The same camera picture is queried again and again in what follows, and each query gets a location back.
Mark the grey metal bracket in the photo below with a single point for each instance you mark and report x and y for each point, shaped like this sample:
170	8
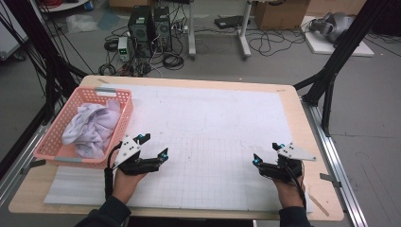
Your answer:
329	178
34	164

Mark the small white power supply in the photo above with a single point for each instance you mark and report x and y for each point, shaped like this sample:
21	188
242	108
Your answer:
123	48

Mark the flat black device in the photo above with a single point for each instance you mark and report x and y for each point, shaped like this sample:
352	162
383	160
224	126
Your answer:
230	22

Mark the teal floor sheet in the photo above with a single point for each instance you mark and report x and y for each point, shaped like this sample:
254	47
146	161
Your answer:
108	20

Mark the black computer tower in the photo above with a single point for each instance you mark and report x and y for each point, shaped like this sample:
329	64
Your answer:
140	31
162	28

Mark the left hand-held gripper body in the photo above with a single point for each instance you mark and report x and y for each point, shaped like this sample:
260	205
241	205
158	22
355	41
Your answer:
126	151

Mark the white foam mat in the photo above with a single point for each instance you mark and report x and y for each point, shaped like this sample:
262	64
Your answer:
205	110

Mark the person's right hand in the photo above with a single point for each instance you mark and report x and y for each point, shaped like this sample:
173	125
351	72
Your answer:
290	194

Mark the black metal frame stand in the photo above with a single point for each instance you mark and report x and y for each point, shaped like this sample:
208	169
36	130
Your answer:
34	38
343	47

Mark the white power strip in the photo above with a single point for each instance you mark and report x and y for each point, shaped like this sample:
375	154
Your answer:
179	29

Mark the white desk leg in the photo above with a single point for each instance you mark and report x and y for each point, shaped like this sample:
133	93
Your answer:
191	31
244	34

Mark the person's left hand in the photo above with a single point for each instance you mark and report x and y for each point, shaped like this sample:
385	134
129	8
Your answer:
125	186

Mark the grey helmet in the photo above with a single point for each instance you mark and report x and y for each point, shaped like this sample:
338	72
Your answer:
334	25

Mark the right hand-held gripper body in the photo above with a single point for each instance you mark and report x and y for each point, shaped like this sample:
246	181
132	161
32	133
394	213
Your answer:
283	170

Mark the pink plastic basket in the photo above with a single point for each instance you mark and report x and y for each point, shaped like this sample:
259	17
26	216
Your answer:
53	142

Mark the white cabinet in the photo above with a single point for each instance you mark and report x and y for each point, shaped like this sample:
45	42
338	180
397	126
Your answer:
8	41

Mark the lilac printed towel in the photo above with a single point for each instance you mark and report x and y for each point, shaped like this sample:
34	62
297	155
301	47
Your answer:
91	126

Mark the aluminium rail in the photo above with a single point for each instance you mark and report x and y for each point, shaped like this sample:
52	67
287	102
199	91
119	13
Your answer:
334	164
22	157

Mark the brown cardboard box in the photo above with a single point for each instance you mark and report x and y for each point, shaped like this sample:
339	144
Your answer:
280	14

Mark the clear plastic bag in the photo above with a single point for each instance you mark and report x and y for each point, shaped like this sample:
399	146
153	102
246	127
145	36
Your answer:
80	23

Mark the round white table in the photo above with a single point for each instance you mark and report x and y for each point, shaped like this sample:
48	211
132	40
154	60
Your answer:
63	6

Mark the white floor board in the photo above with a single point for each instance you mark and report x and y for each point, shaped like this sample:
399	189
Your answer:
321	47

